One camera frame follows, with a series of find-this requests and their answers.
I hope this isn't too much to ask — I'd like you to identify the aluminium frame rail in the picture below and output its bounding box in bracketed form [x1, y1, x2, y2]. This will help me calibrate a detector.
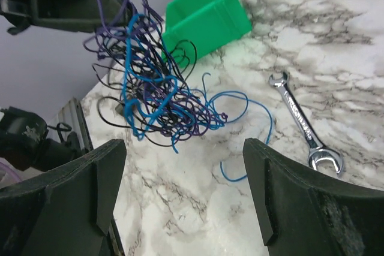
[47, 98, 93, 154]

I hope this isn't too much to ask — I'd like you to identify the small open-end chrome wrench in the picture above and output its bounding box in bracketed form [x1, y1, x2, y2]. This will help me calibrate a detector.
[268, 71, 344, 177]

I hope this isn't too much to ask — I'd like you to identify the blue wire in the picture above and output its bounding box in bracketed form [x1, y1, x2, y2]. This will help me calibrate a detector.
[121, 13, 274, 182]

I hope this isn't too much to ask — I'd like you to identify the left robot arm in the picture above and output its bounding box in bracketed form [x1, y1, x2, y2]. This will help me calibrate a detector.
[1, 0, 133, 171]

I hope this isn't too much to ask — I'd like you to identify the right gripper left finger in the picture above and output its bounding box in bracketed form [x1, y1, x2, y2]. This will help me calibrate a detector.
[1, 139, 127, 255]

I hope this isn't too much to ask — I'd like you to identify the green storage bin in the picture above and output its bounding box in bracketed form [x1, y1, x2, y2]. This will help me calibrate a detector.
[163, 0, 252, 68]

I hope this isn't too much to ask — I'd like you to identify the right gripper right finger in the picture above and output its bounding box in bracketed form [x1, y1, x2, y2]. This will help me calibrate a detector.
[242, 138, 383, 255]

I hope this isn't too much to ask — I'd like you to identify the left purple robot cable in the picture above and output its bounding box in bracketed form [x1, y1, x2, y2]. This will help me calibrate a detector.
[0, 161, 23, 183]

